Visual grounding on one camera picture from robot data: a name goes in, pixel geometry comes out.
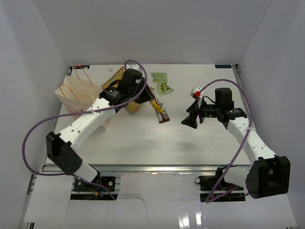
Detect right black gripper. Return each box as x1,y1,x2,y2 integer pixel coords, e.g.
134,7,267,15
182,98,221,129

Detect yellow m&m's packet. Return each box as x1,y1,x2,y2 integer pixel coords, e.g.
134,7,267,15
150,98,163,114

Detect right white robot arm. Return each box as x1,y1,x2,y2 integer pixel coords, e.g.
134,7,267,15
181,88,291,199

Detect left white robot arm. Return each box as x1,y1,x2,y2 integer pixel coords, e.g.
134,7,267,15
46,69,155,190

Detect kettle chips bag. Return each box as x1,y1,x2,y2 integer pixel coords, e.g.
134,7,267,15
99,69,147,106

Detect green sour candy packet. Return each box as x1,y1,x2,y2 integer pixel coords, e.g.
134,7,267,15
157,82,173,95

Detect light green snack packet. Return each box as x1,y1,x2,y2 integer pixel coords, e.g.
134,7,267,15
152,72,168,83

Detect brown chocolate bar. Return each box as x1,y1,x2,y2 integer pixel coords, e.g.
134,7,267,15
156,104,170,124

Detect blue table corner label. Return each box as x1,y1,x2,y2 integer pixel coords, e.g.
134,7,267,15
215,64,232,69

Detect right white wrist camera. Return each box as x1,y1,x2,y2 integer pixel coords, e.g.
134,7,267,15
190,87,204,107

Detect beige paper bag orange handles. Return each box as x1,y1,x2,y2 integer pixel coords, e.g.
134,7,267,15
54,65,110,118

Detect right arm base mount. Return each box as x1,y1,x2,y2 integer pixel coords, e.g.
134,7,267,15
194,167,246,203

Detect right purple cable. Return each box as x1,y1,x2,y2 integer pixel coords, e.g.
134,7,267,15
195,79,254,204

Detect purple cable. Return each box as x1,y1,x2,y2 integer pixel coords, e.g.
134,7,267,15
22,60,150,200
195,79,254,204

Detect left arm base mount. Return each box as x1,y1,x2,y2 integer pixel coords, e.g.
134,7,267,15
72,176,116,196

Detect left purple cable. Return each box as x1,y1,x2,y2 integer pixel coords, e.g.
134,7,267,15
22,60,150,200

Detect aluminium table rail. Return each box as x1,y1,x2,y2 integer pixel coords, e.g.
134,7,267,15
42,164,251,174

